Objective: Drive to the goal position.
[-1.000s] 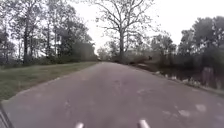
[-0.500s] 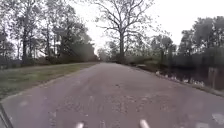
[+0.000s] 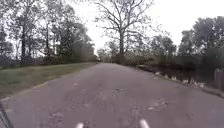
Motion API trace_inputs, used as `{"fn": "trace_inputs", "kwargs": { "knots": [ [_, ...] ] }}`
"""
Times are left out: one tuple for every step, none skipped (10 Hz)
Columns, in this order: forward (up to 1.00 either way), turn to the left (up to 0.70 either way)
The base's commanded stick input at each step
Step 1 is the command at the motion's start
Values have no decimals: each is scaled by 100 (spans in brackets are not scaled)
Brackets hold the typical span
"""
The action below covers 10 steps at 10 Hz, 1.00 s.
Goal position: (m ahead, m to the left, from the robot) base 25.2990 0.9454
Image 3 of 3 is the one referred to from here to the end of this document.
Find wooden post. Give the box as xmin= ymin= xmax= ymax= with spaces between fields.
xmin=213 ymin=68 xmax=224 ymax=92

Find row of trees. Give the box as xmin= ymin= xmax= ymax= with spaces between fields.
xmin=0 ymin=0 xmax=99 ymax=68

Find grass verge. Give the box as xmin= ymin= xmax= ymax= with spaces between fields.
xmin=0 ymin=62 xmax=98 ymax=98

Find grey asphalt road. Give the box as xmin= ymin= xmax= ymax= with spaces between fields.
xmin=0 ymin=62 xmax=224 ymax=128

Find dark water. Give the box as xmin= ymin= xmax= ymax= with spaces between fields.
xmin=151 ymin=66 xmax=218 ymax=88

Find tall bare tree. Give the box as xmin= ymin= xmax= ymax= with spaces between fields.
xmin=93 ymin=0 xmax=156 ymax=65

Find trees and bushes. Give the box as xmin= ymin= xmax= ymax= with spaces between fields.
xmin=97 ymin=15 xmax=224 ymax=84

